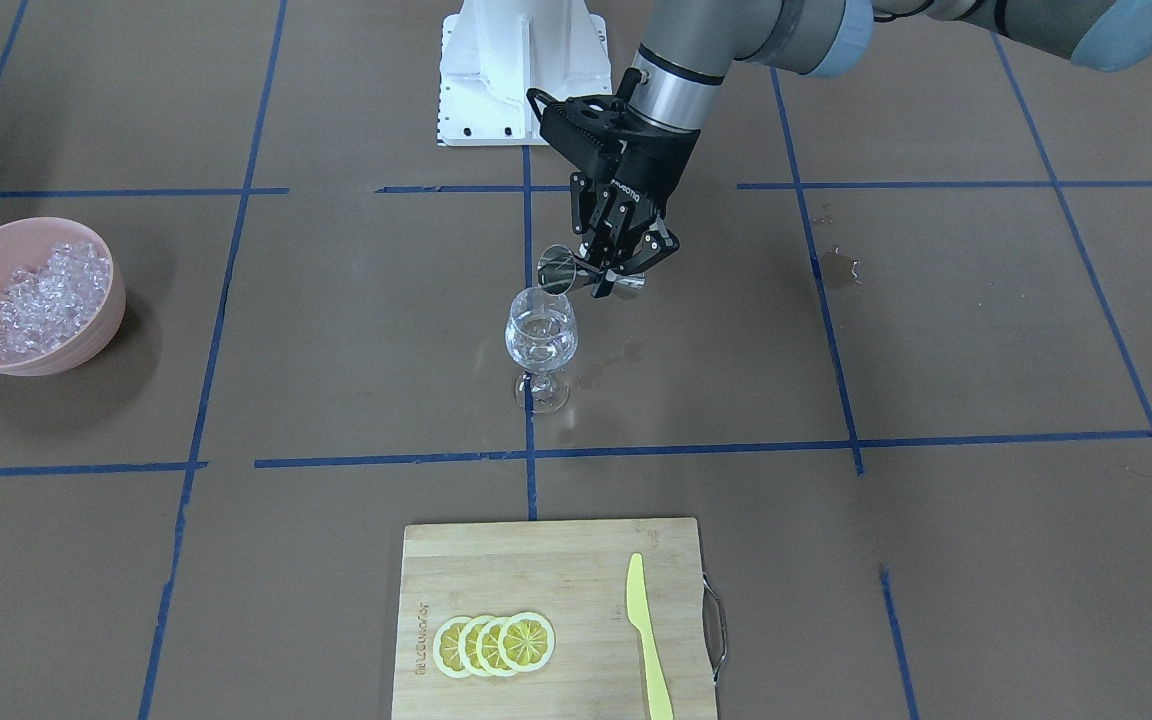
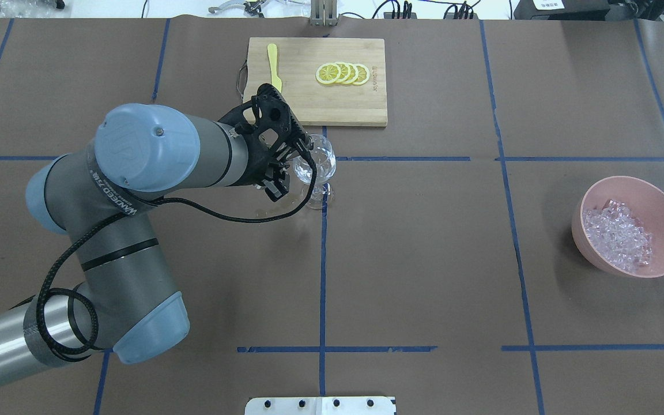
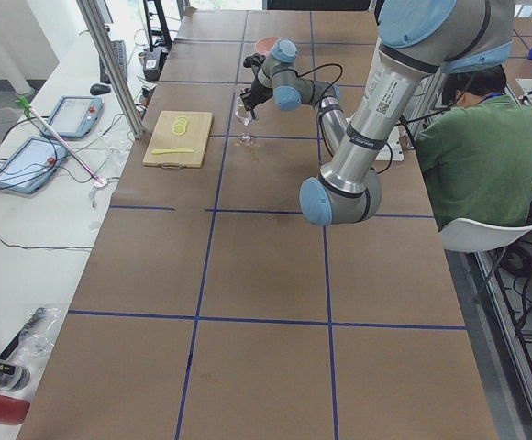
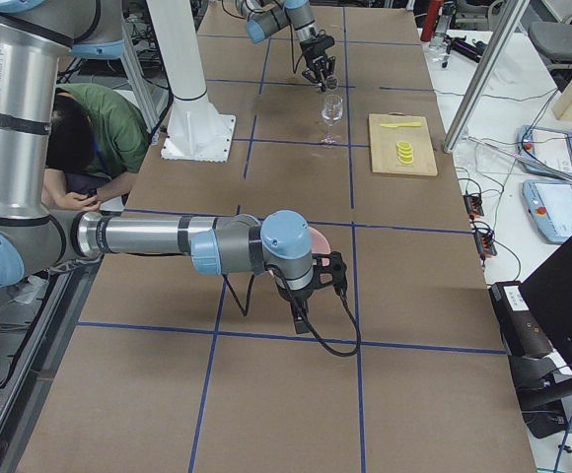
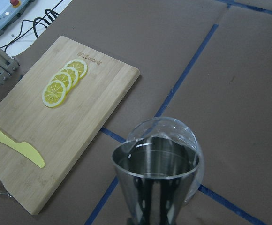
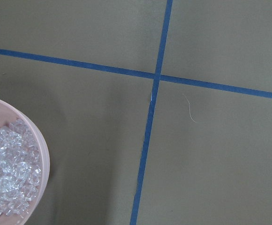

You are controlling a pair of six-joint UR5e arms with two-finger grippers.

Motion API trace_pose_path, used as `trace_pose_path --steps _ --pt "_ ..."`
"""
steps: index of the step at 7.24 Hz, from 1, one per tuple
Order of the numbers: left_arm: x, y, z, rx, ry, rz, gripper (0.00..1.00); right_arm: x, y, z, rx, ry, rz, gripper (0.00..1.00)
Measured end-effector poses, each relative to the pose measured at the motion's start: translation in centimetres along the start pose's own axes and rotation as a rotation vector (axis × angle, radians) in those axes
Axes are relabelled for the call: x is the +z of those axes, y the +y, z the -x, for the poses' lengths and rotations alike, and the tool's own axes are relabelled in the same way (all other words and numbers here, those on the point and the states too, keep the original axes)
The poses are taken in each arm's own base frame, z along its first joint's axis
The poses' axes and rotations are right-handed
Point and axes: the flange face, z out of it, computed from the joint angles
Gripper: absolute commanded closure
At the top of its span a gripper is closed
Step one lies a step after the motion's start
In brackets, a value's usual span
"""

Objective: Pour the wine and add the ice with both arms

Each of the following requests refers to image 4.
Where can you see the steel cocktail jigger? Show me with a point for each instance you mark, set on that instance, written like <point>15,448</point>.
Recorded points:
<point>328,84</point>

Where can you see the wooden cutting board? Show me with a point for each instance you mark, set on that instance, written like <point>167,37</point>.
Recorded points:
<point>384,158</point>

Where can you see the black monitor on stand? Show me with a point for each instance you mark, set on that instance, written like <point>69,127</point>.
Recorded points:
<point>545,395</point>

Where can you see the pink plastic bowl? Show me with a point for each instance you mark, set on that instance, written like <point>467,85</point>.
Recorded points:
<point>320,244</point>

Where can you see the black box with label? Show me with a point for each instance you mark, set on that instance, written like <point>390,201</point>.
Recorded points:
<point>520,331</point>

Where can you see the person in green shirt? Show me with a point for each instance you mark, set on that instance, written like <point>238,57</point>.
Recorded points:
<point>96,147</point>

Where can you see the red cylinder bottle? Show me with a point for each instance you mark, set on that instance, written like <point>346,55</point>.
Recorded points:
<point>430,20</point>

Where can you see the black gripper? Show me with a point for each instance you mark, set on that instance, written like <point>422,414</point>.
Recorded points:
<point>316,53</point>
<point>296,298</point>

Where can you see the near blue teach pendant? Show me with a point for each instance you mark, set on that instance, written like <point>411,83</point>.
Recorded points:
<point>549,204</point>

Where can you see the far blue teach pendant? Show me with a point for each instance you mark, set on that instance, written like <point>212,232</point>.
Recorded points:
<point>550,147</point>

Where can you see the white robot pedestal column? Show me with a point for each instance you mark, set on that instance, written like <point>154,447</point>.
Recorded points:
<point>196,131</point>

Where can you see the aluminium frame post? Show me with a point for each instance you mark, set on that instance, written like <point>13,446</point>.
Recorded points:
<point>511,16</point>

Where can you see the clear wine glass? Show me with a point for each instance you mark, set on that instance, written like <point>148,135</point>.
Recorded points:
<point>332,112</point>

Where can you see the yellow plastic knife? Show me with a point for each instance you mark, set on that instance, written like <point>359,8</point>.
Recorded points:
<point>396,125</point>

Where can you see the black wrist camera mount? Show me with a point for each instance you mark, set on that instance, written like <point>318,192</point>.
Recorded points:
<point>329,270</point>

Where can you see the blue teach pendant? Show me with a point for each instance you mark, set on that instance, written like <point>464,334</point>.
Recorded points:
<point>550,147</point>
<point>549,204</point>

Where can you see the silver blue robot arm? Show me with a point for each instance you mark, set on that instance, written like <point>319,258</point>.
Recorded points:
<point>33,37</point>
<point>263,21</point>

